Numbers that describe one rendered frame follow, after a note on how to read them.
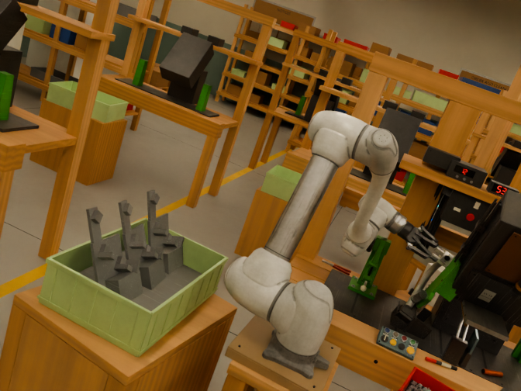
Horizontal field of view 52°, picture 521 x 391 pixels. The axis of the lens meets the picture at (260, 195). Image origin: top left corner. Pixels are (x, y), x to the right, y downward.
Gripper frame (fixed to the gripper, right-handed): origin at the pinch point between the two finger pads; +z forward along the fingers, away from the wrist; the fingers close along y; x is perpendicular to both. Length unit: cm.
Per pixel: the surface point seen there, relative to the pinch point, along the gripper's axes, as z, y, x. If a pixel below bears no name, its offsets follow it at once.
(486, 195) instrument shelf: 0.1, 30.9, -12.2
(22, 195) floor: -255, -61, 220
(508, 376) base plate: 50, -22, 7
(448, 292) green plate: 9.8, -13.4, -3.3
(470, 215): 0.9, 23.9, -4.0
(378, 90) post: -65, 45, -10
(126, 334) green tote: -75, -109, -26
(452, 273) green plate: 5.4, -8.6, -9.6
